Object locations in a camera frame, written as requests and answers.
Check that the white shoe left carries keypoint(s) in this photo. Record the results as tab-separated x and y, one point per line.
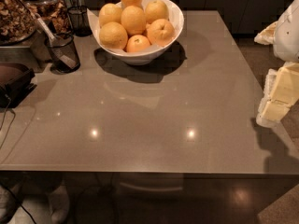
7	203

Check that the white ceramic bowl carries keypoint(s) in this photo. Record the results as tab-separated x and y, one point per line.
147	55

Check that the glass jar of nuts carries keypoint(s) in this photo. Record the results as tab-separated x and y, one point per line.
16	22

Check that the black mesh cup back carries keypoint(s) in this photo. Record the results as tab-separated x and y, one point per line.
79	21

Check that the black mesh cup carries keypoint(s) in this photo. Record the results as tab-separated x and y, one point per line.
63	53
79	21

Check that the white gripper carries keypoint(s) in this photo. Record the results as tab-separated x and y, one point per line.
288	34

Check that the small front orange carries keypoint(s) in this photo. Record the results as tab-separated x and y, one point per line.
137	43

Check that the glass jar of granola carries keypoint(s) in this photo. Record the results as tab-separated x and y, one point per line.
52	10

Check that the black mesh cup front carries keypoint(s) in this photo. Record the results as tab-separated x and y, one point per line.
63	53

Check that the black appliance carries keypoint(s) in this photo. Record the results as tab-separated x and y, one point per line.
15	83

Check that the white shoe right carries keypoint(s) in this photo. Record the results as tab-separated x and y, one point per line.
59	205

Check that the white shoe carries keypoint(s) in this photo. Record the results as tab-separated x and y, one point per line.
59	205
7	203

